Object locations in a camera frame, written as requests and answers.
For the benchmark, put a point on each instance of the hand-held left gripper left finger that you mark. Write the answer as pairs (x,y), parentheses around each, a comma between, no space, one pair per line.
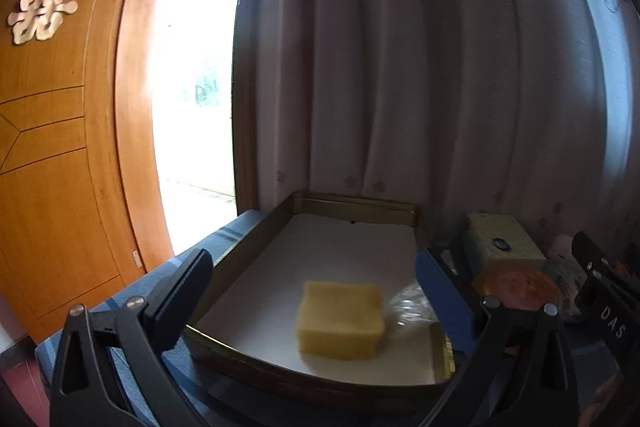
(172,302)

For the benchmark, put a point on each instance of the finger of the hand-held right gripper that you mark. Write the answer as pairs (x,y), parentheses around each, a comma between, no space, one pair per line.
(610,317)

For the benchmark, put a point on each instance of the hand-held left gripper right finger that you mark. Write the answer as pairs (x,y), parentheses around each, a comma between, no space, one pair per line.
(442,302)

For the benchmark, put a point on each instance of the shiny plastic bag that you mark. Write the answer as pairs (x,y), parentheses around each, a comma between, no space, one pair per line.
(407,304)

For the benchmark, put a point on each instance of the yellow sponge block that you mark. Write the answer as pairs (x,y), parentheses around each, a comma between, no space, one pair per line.
(340,322)

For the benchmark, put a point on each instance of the gold metal tin tray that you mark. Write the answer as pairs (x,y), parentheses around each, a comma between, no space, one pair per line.
(280,267)

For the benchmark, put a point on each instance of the pink soft cloth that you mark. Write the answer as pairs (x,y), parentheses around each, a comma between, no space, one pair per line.
(564,246)

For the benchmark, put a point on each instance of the green cloth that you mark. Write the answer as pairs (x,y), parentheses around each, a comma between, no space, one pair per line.
(565,272)

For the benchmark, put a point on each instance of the blue plaid tablecloth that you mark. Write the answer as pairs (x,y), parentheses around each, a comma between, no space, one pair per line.
(225,239)

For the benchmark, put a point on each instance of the pale green tissue pack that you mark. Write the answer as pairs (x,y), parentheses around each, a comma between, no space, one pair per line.
(500,239)

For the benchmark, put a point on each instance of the wooden door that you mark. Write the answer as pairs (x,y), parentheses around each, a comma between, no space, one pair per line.
(50,157)

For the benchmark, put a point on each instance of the floral beige curtain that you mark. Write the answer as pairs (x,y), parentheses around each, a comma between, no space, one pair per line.
(400,57)

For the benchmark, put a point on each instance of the gold character door ornament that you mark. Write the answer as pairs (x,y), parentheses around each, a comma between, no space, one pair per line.
(42,7)

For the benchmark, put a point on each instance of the wooden door frame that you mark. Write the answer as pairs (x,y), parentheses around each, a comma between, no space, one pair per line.
(135,107)

